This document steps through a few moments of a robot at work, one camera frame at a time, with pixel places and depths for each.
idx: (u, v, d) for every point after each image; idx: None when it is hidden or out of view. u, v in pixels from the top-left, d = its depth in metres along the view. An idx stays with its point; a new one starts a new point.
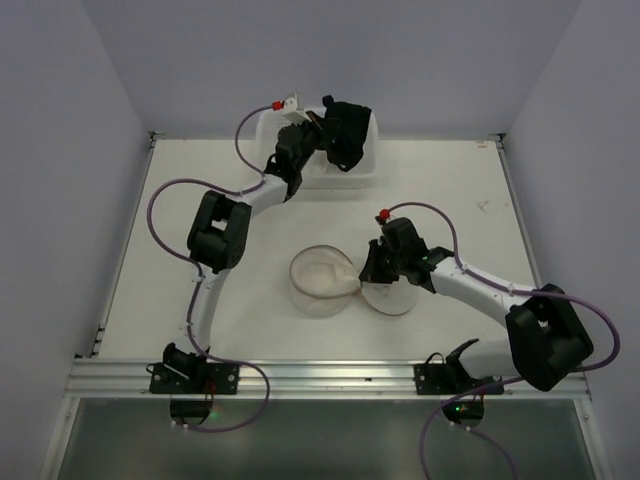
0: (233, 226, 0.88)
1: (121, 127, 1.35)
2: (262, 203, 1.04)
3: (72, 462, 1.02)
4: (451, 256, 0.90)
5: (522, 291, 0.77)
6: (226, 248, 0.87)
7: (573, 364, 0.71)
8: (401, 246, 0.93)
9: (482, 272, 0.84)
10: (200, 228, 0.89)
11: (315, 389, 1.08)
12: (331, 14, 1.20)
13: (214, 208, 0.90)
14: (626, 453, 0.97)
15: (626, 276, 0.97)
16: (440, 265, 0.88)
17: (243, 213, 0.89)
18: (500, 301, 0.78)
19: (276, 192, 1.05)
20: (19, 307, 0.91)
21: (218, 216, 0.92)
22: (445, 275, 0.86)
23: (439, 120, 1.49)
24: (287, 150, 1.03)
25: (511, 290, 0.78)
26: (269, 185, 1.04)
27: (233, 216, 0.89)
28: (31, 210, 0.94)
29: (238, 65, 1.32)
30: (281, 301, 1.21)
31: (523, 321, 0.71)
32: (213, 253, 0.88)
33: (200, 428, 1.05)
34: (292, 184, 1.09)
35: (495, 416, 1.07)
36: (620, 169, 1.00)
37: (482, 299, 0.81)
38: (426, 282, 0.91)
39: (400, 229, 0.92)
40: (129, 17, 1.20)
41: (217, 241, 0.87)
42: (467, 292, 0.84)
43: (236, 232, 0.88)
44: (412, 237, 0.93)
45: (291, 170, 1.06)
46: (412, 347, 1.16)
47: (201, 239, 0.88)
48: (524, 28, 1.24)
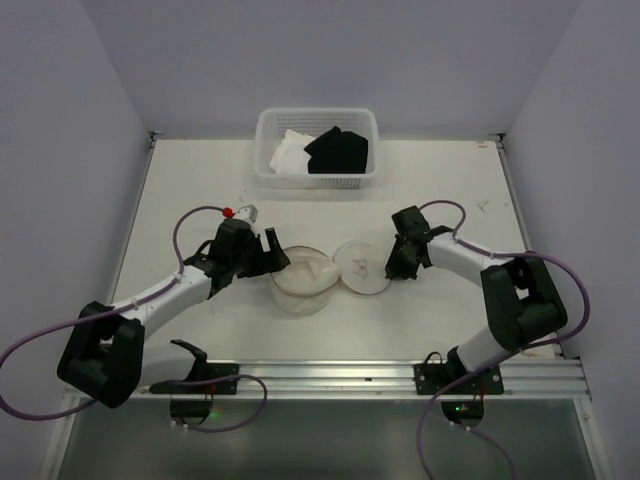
0: (117, 351, 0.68)
1: (121, 127, 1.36)
2: (172, 306, 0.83)
3: (72, 461, 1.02)
4: (450, 230, 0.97)
5: (502, 255, 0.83)
6: (109, 379, 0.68)
7: (545, 327, 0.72)
8: (406, 224, 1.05)
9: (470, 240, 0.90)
10: (76, 354, 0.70)
11: (315, 389, 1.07)
12: (330, 16, 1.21)
13: (96, 327, 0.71)
14: (627, 455, 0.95)
15: (627, 275, 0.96)
16: (436, 236, 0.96)
17: (132, 336, 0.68)
18: (481, 262, 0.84)
19: (193, 290, 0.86)
20: (21, 305, 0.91)
21: (106, 334, 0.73)
22: (438, 244, 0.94)
23: (438, 120, 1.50)
24: (231, 232, 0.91)
25: (492, 254, 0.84)
26: (183, 284, 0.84)
27: (117, 340, 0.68)
28: (32, 211, 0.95)
29: (238, 67, 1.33)
30: (281, 300, 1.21)
31: (498, 275, 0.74)
32: (91, 389, 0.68)
33: (200, 428, 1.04)
34: (221, 280, 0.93)
35: (494, 416, 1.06)
36: (620, 167, 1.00)
37: (467, 263, 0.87)
38: (425, 254, 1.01)
39: (406, 215, 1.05)
40: (130, 20, 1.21)
41: (97, 372, 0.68)
42: (453, 257, 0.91)
43: (121, 362, 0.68)
44: (416, 218, 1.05)
45: (227, 259, 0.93)
46: (413, 347, 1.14)
47: (77, 369, 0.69)
48: (523, 27, 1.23)
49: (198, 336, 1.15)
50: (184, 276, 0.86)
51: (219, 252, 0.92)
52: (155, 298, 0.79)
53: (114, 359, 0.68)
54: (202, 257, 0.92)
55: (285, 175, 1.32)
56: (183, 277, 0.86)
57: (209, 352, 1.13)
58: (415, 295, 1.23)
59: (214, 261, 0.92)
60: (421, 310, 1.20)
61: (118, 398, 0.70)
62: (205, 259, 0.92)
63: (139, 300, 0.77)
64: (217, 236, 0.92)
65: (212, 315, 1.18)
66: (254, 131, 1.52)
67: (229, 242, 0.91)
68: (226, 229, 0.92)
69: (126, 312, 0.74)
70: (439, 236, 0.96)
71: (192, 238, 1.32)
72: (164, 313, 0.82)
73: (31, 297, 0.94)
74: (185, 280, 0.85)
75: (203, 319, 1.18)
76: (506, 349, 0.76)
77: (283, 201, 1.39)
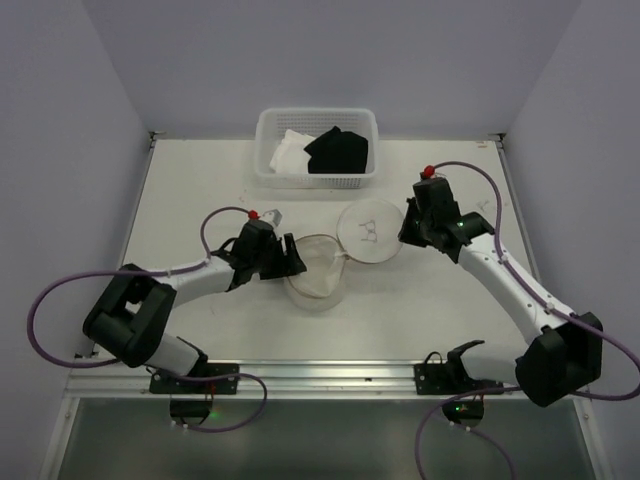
0: (149, 311, 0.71)
1: (121, 127, 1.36)
2: (196, 287, 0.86)
3: (72, 461, 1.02)
4: (490, 232, 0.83)
5: (561, 313, 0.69)
6: (137, 334, 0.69)
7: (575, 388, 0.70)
8: (435, 205, 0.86)
9: (520, 268, 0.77)
10: (105, 308, 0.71)
11: (316, 389, 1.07)
12: (330, 16, 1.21)
13: (129, 286, 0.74)
14: (627, 455, 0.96)
15: (627, 274, 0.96)
16: (476, 240, 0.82)
17: (166, 295, 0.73)
18: (533, 313, 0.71)
19: (217, 277, 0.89)
20: (21, 305, 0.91)
21: (134, 297, 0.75)
22: (479, 258, 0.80)
23: (438, 121, 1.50)
24: (255, 233, 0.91)
25: (548, 307, 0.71)
26: (210, 268, 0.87)
27: (151, 298, 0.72)
28: (31, 210, 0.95)
29: (237, 66, 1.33)
30: (281, 300, 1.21)
31: (550, 346, 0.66)
32: (114, 345, 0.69)
33: (200, 427, 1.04)
34: (241, 276, 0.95)
35: (495, 416, 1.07)
36: (621, 167, 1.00)
37: (513, 303, 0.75)
38: (451, 249, 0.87)
39: (438, 192, 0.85)
40: (130, 19, 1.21)
41: (123, 329, 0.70)
42: (496, 283, 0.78)
43: (150, 321, 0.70)
44: (446, 199, 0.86)
45: (249, 258, 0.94)
46: (413, 346, 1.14)
47: (105, 321, 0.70)
48: (523, 28, 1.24)
49: (198, 336, 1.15)
50: (211, 262, 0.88)
51: (242, 252, 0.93)
52: (186, 273, 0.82)
53: (146, 315, 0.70)
54: (225, 252, 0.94)
55: (285, 175, 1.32)
56: (210, 261, 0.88)
57: (209, 352, 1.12)
58: (415, 294, 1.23)
59: (237, 257, 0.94)
60: (421, 311, 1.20)
61: (142, 356, 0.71)
62: (228, 254, 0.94)
63: (172, 269, 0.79)
64: (241, 235, 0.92)
65: (211, 315, 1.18)
66: (254, 130, 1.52)
67: (253, 241, 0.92)
68: (251, 229, 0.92)
69: (158, 277, 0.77)
70: (480, 242, 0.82)
71: (192, 238, 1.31)
72: (188, 291, 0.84)
73: (31, 297, 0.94)
74: (212, 265, 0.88)
75: (203, 319, 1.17)
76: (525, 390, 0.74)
77: (284, 201, 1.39)
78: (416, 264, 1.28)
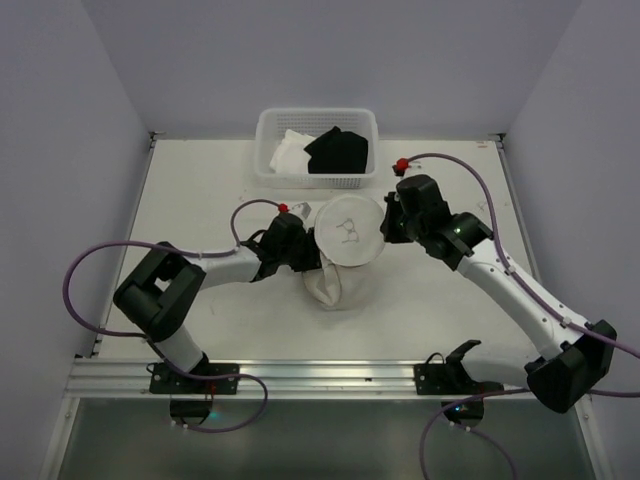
0: (179, 288, 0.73)
1: (121, 127, 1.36)
2: (224, 273, 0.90)
3: (72, 461, 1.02)
4: (489, 237, 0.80)
5: (577, 328, 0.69)
6: (165, 307, 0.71)
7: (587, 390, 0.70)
8: (425, 211, 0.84)
9: (528, 279, 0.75)
10: (138, 280, 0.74)
11: (316, 389, 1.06)
12: (329, 16, 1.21)
13: (162, 263, 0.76)
14: (627, 455, 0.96)
15: (627, 275, 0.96)
16: (479, 249, 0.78)
17: (195, 276, 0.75)
18: (549, 328, 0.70)
19: (243, 267, 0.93)
20: (21, 305, 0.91)
21: (165, 275, 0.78)
22: (484, 269, 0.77)
23: (439, 120, 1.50)
24: (284, 227, 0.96)
25: (564, 322, 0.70)
26: (238, 257, 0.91)
27: (181, 277, 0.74)
28: (31, 211, 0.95)
29: (237, 66, 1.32)
30: (281, 300, 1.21)
31: (570, 362, 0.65)
32: (141, 317, 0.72)
33: (200, 427, 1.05)
34: (266, 269, 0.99)
35: (495, 416, 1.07)
36: (621, 167, 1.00)
37: (525, 316, 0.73)
38: (449, 255, 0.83)
39: (424, 193, 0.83)
40: (130, 19, 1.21)
41: (150, 303, 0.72)
42: (504, 294, 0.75)
43: (176, 299, 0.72)
44: (436, 201, 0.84)
45: (276, 252, 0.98)
46: (413, 346, 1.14)
47: (137, 293, 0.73)
48: (524, 28, 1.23)
49: (199, 336, 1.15)
50: (240, 251, 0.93)
51: (270, 244, 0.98)
52: (216, 257, 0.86)
53: (175, 291, 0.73)
54: (254, 244, 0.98)
55: (285, 176, 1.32)
56: (239, 250, 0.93)
57: (210, 352, 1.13)
58: (416, 295, 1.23)
59: (264, 250, 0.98)
60: (421, 311, 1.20)
61: (166, 329, 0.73)
62: (256, 246, 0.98)
63: (203, 253, 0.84)
64: (270, 228, 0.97)
65: (212, 315, 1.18)
66: (254, 130, 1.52)
67: (281, 235, 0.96)
68: (279, 224, 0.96)
69: (191, 258, 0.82)
70: (481, 249, 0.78)
71: (192, 239, 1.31)
72: (216, 276, 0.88)
73: (31, 298, 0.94)
74: (240, 254, 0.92)
75: (203, 319, 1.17)
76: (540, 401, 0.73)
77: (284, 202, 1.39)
78: (416, 265, 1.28)
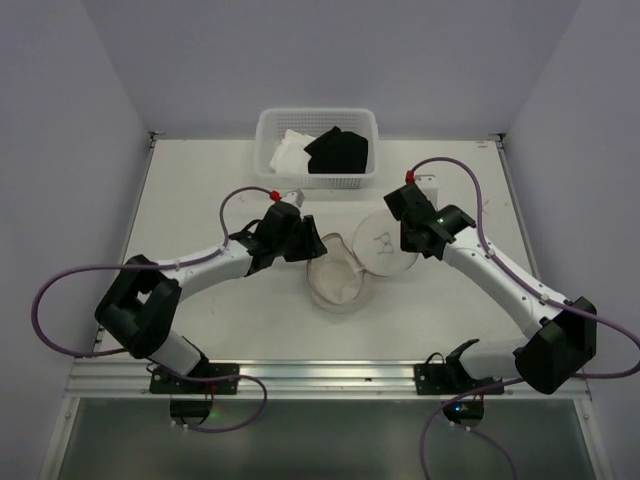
0: (151, 307, 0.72)
1: (121, 127, 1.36)
2: (210, 277, 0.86)
3: (72, 461, 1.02)
4: (472, 227, 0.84)
5: (555, 303, 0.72)
6: (139, 329, 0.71)
7: (573, 370, 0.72)
8: (409, 208, 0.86)
9: (507, 261, 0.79)
10: (115, 299, 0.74)
11: (316, 389, 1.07)
12: (329, 15, 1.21)
13: (137, 278, 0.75)
14: (627, 456, 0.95)
15: (627, 275, 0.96)
16: (459, 236, 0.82)
17: (168, 293, 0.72)
18: (529, 306, 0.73)
19: (234, 265, 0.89)
20: (21, 304, 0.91)
21: (145, 287, 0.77)
22: (466, 254, 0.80)
23: (438, 120, 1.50)
24: (280, 216, 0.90)
25: (543, 299, 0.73)
26: (225, 256, 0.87)
27: (154, 294, 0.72)
28: (31, 210, 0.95)
29: (237, 66, 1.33)
30: (281, 301, 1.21)
31: (551, 337, 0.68)
32: (122, 335, 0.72)
33: (200, 427, 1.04)
34: (261, 261, 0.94)
35: (495, 416, 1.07)
36: (620, 167, 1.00)
37: (507, 297, 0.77)
38: (437, 246, 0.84)
39: (406, 193, 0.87)
40: (130, 19, 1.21)
41: (129, 321, 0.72)
42: (487, 278, 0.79)
43: (154, 316, 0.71)
44: (419, 200, 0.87)
45: (271, 242, 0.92)
46: (413, 347, 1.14)
47: (113, 314, 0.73)
48: (524, 27, 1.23)
49: (199, 336, 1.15)
50: (227, 249, 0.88)
51: (267, 235, 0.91)
52: (196, 264, 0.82)
53: (148, 312, 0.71)
54: (248, 235, 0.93)
55: (284, 176, 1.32)
56: (226, 249, 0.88)
57: (210, 352, 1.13)
58: (416, 295, 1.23)
59: (259, 240, 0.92)
60: (421, 311, 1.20)
61: (146, 348, 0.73)
62: (250, 237, 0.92)
63: (181, 262, 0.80)
64: (266, 217, 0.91)
65: (212, 314, 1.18)
66: (253, 130, 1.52)
67: (277, 225, 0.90)
68: (275, 213, 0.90)
69: (168, 272, 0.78)
70: (464, 237, 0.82)
71: (192, 239, 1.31)
72: (202, 280, 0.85)
73: (31, 297, 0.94)
74: (228, 253, 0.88)
75: (203, 319, 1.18)
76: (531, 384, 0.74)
77: None
78: (416, 265, 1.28)
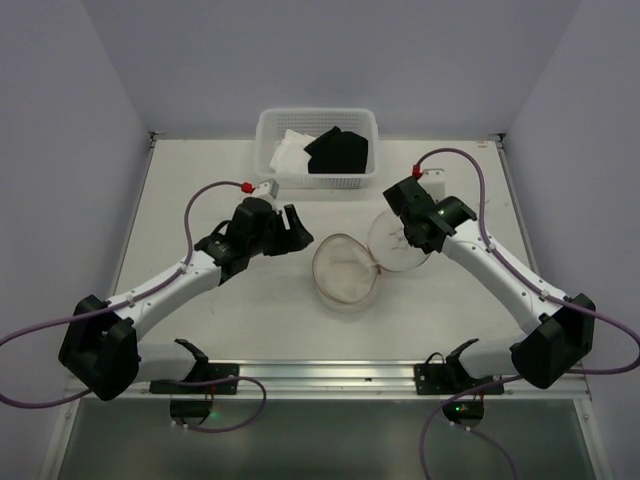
0: (106, 355, 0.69)
1: (121, 127, 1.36)
2: (175, 298, 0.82)
3: (72, 461, 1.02)
4: (473, 219, 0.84)
5: (555, 299, 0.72)
6: (100, 377, 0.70)
7: (567, 366, 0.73)
8: (408, 201, 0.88)
9: (507, 256, 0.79)
10: (74, 346, 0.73)
11: (316, 389, 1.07)
12: (329, 15, 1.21)
13: (91, 322, 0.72)
14: (627, 456, 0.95)
15: (627, 275, 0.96)
16: (460, 229, 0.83)
17: (122, 338, 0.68)
18: (529, 301, 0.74)
19: (202, 280, 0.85)
20: (21, 305, 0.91)
21: (105, 327, 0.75)
22: (466, 248, 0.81)
23: (438, 120, 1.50)
24: (249, 216, 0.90)
25: (543, 295, 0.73)
26: (188, 275, 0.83)
27: (107, 341, 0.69)
28: (31, 211, 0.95)
29: (237, 66, 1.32)
30: (281, 301, 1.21)
31: (550, 333, 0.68)
32: (87, 380, 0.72)
33: (200, 428, 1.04)
34: (234, 265, 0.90)
35: (495, 416, 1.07)
36: (620, 167, 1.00)
37: (507, 292, 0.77)
38: (437, 237, 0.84)
39: (404, 187, 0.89)
40: (130, 19, 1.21)
41: (91, 368, 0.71)
42: (487, 272, 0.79)
43: (111, 364, 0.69)
44: (417, 194, 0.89)
45: (244, 243, 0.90)
46: (413, 347, 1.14)
47: (75, 360, 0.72)
48: (524, 27, 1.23)
49: (199, 336, 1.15)
50: (190, 265, 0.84)
51: (237, 234, 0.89)
52: (152, 293, 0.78)
53: (105, 359, 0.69)
54: (216, 240, 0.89)
55: (284, 176, 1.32)
56: (189, 266, 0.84)
57: (210, 352, 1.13)
58: (416, 295, 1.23)
59: (230, 243, 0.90)
60: (421, 311, 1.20)
61: (114, 390, 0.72)
62: (221, 239, 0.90)
63: (135, 297, 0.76)
64: (235, 218, 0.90)
65: (212, 315, 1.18)
66: (253, 130, 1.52)
67: (247, 225, 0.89)
68: (244, 213, 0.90)
69: (120, 311, 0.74)
70: (465, 230, 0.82)
71: (192, 239, 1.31)
72: (167, 304, 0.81)
73: (31, 297, 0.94)
74: (192, 270, 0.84)
75: (203, 319, 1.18)
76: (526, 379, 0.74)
77: (283, 201, 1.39)
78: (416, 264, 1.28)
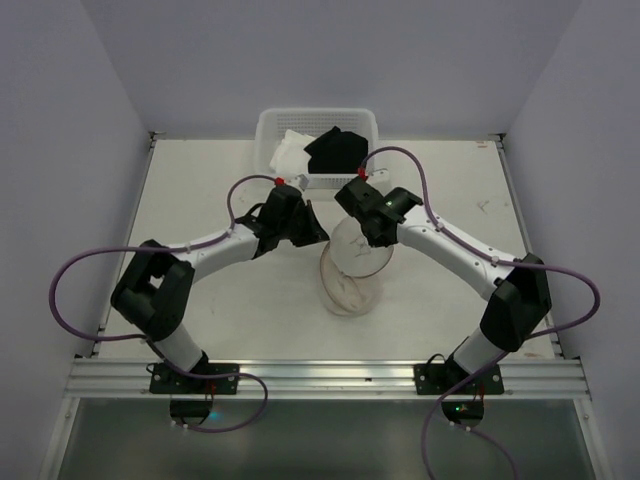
0: (167, 288, 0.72)
1: (121, 126, 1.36)
2: (219, 260, 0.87)
3: (72, 462, 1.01)
4: (420, 206, 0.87)
5: (506, 263, 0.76)
6: (157, 313, 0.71)
7: (534, 325, 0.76)
8: (358, 200, 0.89)
9: (457, 232, 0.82)
10: (129, 284, 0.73)
11: (315, 389, 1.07)
12: (328, 15, 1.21)
13: (150, 262, 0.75)
14: (628, 457, 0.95)
15: (627, 275, 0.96)
16: (409, 215, 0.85)
17: (183, 273, 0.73)
18: (483, 271, 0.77)
19: (243, 246, 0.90)
20: (20, 303, 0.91)
21: (157, 272, 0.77)
22: (417, 232, 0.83)
23: (437, 120, 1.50)
24: (282, 198, 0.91)
25: (494, 261, 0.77)
26: (233, 239, 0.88)
27: (169, 276, 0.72)
28: (31, 210, 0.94)
29: (237, 65, 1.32)
30: (281, 301, 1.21)
31: (506, 294, 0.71)
32: (140, 319, 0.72)
33: (201, 428, 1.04)
34: (267, 244, 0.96)
35: (494, 416, 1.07)
36: (620, 167, 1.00)
37: (463, 265, 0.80)
38: (390, 228, 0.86)
39: (352, 187, 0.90)
40: (131, 19, 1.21)
41: (147, 304, 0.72)
42: (444, 250, 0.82)
43: (170, 299, 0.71)
44: (366, 192, 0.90)
45: (276, 225, 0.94)
46: (413, 346, 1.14)
47: (128, 299, 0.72)
48: (524, 27, 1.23)
49: (199, 337, 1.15)
50: (235, 232, 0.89)
51: (269, 217, 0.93)
52: (207, 246, 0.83)
53: (165, 294, 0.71)
54: (252, 220, 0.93)
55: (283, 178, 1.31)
56: (233, 232, 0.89)
57: (209, 352, 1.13)
58: (416, 295, 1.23)
59: (263, 224, 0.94)
60: (421, 310, 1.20)
61: (162, 331, 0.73)
62: (254, 220, 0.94)
63: (192, 246, 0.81)
64: (268, 201, 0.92)
65: (212, 314, 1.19)
66: (253, 130, 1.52)
67: (279, 207, 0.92)
68: (277, 195, 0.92)
69: (179, 255, 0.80)
70: (414, 215, 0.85)
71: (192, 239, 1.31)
72: (212, 263, 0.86)
73: (31, 297, 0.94)
74: (235, 236, 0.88)
75: (203, 319, 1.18)
76: (501, 345, 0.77)
77: None
78: (415, 265, 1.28)
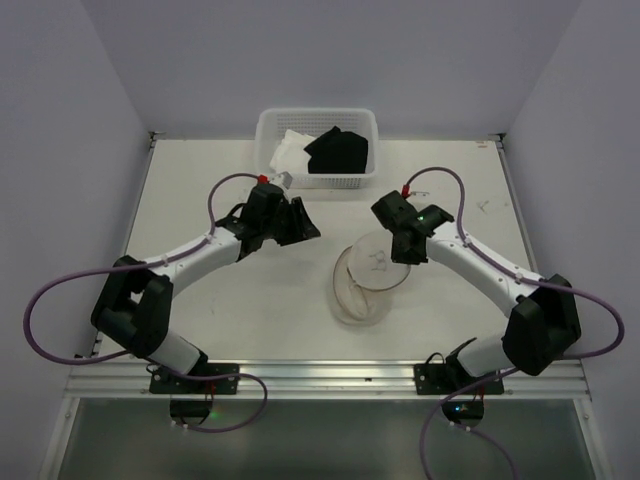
0: (144, 306, 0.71)
1: (121, 126, 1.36)
2: (203, 265, 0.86)
3: (71, 461, 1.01)
4: (450, 221, 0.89)
5: (530, 280, 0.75)
6: (137, 331, 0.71)
7: (561, 351, 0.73)
8: (393, 213, 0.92)
9: (484, 248, 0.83)
10: (108, 303, 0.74)
11: (315, 389, 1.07)
12: (329, 15, 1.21)
13: (127, 280, 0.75)
14: (628, 457, 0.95)
15: (627, 275, 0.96)
16: (439, 230, 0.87)
17: (160, 289, 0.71)
18: (505, 286, 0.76)
19: (226, 251, 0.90)
20: (20, 303, 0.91)
21: (137, 287, 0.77)
22: (444, 245, 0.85)
23: (438, 120, 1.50)
24: (264, 198, 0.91)
25: (518, 277, 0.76)
26: (214, 245, 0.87)
27: (146, 294, 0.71)
28: (31, 210, 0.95)
29: (237, 65, 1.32)
30: (281, 302, 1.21)
31: (527, 313, 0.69)
32: (121, 338, 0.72)
33: (201, 428, 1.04)
34: (251, 244, 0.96)
35: (494, 416, 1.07)
36: (620, 166, 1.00)
37: (486, 281, 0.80)
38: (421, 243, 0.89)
39: (389, 200, 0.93)
40: (130, 19, 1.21)
41: (126, 323, 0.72)
42: (469, 265, 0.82)
43: (147, 316, 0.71)
44: (402, 205, 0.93)
45: (258, 225, 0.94)
46: (413, 346, 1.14)
47: (107, 319, 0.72)
48: (524, 27, 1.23)
49: (199, 337, 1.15)
50: (214, 237, 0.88)
51: (251, 217, 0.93)
52: (183, 257, 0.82)
53: (144, 312, 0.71)
54: (234, 220, 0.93)
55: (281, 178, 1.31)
56: (213, 237, 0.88)
57: (209, 353, 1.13)
58: (416, 295, 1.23)
59: (246, 224, 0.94)
60: (421, 311, 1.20)
61: (145, 348, 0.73)
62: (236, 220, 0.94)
63: (169, 257, 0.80)
64: (250, 200, 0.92)
65: (212, 315, 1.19)
66: (253, 130, 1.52)
67: (261, 206, 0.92)
68: (259, 193, 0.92)
69: (157, 269, 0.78)
70: (443, 231, 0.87)
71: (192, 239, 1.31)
72: (193, 272, 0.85)
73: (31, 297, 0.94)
74: (215, 242, 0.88)
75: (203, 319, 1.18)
76: (523, 368, 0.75)
77: None
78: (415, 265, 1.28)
